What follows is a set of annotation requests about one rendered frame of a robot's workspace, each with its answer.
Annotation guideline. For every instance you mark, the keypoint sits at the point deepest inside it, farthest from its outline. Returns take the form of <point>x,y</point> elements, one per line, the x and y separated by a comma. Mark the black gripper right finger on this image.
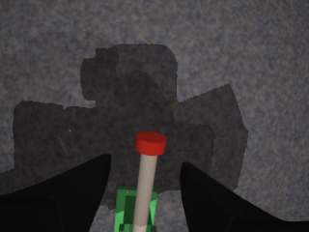
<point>211,207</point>

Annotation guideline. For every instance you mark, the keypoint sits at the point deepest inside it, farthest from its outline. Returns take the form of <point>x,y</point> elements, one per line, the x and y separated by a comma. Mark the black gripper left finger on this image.
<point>66,203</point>

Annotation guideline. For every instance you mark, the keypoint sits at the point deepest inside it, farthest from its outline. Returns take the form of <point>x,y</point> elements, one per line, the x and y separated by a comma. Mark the beige tapered pin with red cap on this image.
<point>149,144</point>

